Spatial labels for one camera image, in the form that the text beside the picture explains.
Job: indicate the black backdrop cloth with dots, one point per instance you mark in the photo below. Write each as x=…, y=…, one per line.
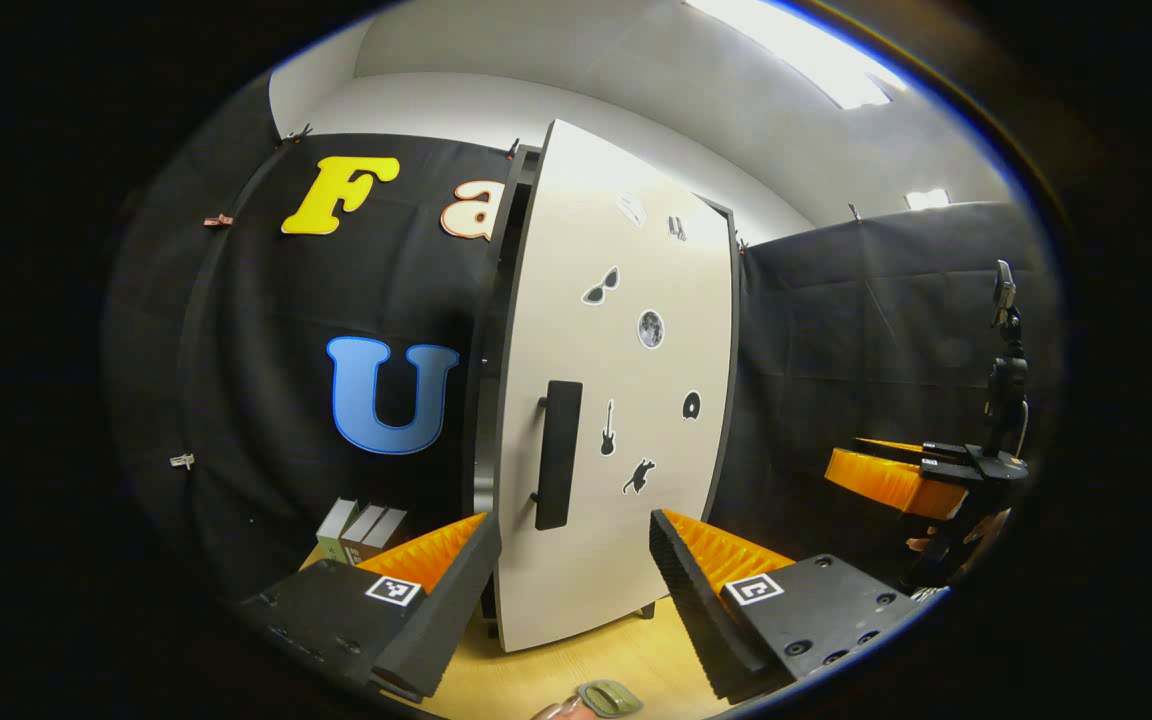
x=266, y=400

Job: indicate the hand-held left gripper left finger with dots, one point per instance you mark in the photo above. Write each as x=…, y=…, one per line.
x=436, y=620

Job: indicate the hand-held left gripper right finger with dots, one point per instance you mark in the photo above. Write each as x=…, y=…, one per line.
x=701, y=610

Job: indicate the small ceiling light panel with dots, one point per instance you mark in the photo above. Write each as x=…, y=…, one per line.
x=926, y=198

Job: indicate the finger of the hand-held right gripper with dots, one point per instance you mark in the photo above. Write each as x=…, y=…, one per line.
x=886, y=482
x=886, y=445

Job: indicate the beige cabinet door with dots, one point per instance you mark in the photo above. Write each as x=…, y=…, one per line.
x=586, y=570

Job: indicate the dark grey cabinet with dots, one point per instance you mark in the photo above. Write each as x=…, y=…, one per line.
x=484, y=400

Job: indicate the silver cloth clip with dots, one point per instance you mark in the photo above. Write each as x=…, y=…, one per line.
x=181, y=460

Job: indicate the copper cloth clip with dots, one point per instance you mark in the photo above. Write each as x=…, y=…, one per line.
x=218, y=220

